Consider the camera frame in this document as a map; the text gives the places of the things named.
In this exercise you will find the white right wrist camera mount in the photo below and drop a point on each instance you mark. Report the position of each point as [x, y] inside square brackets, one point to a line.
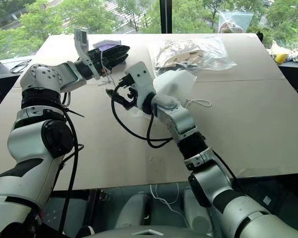
[142, 79]

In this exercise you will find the black window frame post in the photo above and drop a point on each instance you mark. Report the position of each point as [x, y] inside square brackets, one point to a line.
[166, 16]

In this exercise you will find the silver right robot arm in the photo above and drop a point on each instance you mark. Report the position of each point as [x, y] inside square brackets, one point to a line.
[213, 173]

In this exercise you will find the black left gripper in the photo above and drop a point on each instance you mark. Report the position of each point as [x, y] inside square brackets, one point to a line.
[98, 60]

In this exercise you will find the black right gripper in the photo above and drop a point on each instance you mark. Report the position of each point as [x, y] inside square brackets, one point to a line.
[130, 95]

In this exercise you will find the clear bag of cardboard pieces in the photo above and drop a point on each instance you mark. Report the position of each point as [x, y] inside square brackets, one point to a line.
[188, 54]

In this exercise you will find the purple cloth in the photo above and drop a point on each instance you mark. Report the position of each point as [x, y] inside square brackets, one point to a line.
[106, 43]

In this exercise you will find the clear zip bag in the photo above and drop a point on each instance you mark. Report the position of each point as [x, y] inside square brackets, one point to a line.
[234, 22]

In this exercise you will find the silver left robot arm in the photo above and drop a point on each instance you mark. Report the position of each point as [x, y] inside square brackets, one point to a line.
[37, 138]

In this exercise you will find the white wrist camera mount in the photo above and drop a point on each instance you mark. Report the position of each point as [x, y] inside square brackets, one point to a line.
[85, 53]
[142, 79]

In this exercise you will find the black side desk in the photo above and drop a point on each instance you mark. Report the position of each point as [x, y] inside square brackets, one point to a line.
[2, 81]

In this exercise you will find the yellow object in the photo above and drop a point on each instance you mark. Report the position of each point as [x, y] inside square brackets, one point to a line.
[281, 58]

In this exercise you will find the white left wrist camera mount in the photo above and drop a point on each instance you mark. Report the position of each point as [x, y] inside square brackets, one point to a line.
[85, 53]

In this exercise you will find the silver robot torso top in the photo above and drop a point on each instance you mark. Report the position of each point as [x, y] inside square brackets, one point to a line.
[149, 233]

